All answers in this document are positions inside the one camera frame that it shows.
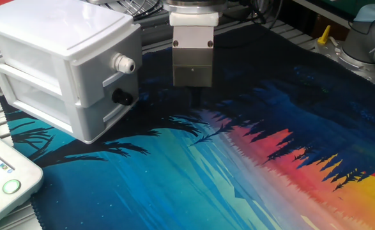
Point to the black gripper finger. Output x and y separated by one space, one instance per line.
196 96

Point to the silver box gripper body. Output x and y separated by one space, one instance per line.
192 64

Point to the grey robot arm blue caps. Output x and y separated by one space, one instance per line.
363 41

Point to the white closed drawer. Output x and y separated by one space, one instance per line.
88 123

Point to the white plastic drawer cabinet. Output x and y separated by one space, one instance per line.
56 25

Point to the white gripper adapter plate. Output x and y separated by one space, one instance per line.
193 19

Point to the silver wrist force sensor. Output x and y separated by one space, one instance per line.
195 5

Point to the colourful landscape print cloth mat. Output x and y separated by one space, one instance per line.
206 175

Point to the yellow plastic cone piece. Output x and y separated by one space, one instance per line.
325 34

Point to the white teach pendant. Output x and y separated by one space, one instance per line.
2 191

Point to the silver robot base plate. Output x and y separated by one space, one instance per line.
370 78

